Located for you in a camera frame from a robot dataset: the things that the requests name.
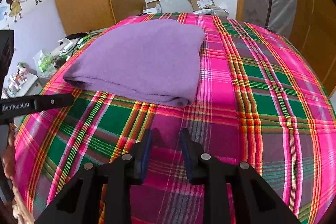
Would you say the purple fleece garment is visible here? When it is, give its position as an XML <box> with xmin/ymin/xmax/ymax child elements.
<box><xmin>63</xmin><ymin>19</ymin><xmax>205</xmax><ymax>107</ymax></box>

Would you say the folding table with printed top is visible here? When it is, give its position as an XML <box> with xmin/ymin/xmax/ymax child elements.
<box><xmin>1</xmin><ymin>29</ymin><xmax>106</xmax><ymax>98</ymax></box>

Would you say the pink plaid bed sheet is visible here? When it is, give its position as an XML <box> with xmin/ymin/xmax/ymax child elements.
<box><xmin>15</xmin><ymin>13</ymin><xmax>335</xmax><ymax>223</ymax></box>

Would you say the white cardboard box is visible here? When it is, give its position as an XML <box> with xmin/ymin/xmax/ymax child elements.
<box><xmin>143</xmin><ymin>0</ymin><xmax>162</xmax><ymax>14</ymax></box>

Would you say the wooden door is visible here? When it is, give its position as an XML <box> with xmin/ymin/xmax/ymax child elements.
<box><xmin>289</xmin><ymin>0</ymin><xmax>335</xmax><ymax>96</ymax></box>

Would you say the brown cardboard box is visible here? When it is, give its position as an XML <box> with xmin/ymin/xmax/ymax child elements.
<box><xmin>188</xmin><ymin>0</ymin><xmax>215</xmax><ymax>11</ymax></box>

